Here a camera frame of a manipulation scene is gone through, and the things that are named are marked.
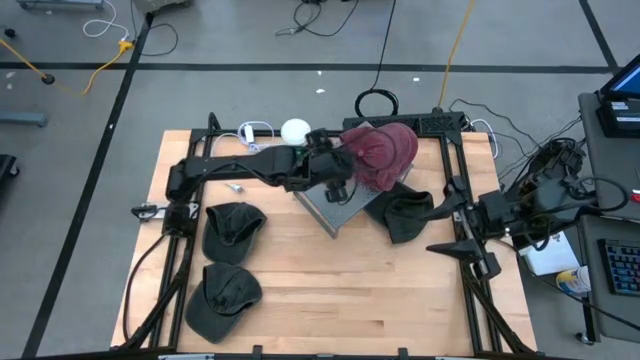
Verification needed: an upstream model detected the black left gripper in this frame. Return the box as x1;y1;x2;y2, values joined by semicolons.
299;132;356;189

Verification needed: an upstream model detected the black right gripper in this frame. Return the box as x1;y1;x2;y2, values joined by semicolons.
420;175;514;281

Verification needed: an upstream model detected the dark green baseball cap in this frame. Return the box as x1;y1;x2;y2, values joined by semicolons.
202;201;268;266
363;180;435;245
184;262;264;345

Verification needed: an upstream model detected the white dome lamp, metal base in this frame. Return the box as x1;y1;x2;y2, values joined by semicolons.
279;118;312;147

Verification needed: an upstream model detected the grey perforated metal box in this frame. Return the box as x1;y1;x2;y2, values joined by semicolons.
293;167;415;239

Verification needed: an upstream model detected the black desk crossbar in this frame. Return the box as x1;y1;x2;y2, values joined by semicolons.
510;224;556;251

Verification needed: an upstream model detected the white box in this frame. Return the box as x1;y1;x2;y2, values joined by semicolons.
519;232;581;277

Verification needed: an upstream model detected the black perforated power strip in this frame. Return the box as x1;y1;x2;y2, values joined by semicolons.
342;110;469;135

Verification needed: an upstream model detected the white wipes canister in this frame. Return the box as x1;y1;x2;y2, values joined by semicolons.
555;266;592;296

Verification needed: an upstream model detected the black desk leg with caster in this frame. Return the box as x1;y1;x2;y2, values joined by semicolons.
574;294;599;346

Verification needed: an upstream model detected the grey desk top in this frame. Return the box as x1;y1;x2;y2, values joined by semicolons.
577;92;640;221

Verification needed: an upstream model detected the black backlit keyboard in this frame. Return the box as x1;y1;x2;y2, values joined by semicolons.
597;238;640;297

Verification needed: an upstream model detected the grey keyboard shelf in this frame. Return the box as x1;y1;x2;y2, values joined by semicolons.
582;214;640;344

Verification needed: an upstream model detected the black desktop device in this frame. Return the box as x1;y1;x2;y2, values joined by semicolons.
595;97;640;139

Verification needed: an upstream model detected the grey floor bar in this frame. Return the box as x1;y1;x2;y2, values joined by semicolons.
0;113;49;128

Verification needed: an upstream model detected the black chair base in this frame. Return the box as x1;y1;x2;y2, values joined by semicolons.
0;153;20;197

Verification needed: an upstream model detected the white cable with adapter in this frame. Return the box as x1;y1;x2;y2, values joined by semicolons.
209;120;289;154

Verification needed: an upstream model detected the black coiled floor cable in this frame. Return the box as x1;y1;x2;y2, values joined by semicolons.
354;0;400;119

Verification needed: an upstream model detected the white looped cable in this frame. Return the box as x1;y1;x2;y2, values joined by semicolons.
469;118;500;160

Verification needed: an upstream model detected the black cable bundle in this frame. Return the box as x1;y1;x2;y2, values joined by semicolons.
447;97;586;181

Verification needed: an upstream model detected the black tangled floor cable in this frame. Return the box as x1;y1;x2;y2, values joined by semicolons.
276;0;361;39

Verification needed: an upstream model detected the orange-yellow floor cable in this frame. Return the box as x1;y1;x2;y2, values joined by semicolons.
437;0;477;112

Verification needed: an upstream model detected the black looped floor cable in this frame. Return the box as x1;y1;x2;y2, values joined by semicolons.
128;0;180;57

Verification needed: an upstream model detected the black aluminium table frame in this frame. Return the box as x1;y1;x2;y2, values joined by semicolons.
109;112;539;360

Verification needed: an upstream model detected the yellow extension cable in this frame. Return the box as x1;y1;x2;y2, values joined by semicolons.
0;38;136;97

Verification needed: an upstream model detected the white floor cable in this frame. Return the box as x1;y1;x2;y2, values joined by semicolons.
82;0;131;41

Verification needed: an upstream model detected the grey metal floor rail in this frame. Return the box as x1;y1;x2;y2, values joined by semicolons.
17;0;106;12

